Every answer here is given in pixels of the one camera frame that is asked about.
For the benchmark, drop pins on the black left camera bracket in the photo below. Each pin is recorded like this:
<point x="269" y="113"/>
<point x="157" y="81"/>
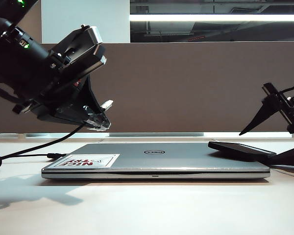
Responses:
<point x="71" y="51"/>

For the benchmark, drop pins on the grey bar under divider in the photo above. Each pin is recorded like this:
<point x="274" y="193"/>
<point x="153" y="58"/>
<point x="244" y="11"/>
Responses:
<point x="156" y="134"/>

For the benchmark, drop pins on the silver Dell laptop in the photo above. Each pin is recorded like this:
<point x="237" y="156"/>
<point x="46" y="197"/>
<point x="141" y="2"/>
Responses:
<point x="161" y="164"/>

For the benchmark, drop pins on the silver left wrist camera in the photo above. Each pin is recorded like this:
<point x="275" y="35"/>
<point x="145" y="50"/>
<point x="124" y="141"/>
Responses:
<point x="94" y="34"/>

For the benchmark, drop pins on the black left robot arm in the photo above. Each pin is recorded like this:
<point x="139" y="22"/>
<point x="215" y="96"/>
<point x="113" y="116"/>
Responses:
<point x="14" y="61"/>

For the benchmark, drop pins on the brown fabric desk divider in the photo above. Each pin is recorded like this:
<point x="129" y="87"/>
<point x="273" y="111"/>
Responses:
<point x="174" y="88"/>

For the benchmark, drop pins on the white sticker with red print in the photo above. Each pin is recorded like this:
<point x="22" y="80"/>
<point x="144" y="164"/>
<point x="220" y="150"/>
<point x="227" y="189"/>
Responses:
<point x="88" y="161"/>

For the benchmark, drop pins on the black smartphone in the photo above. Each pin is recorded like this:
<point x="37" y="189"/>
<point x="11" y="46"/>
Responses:
<point x="240" y="150"/>

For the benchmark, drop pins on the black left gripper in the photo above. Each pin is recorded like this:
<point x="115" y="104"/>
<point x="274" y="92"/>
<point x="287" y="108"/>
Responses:
<point x="63" y="88"/>

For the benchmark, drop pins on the long ceiling light strip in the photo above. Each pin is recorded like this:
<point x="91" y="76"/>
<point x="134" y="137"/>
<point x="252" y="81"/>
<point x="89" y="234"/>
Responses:
<point x="210" y="17"/>

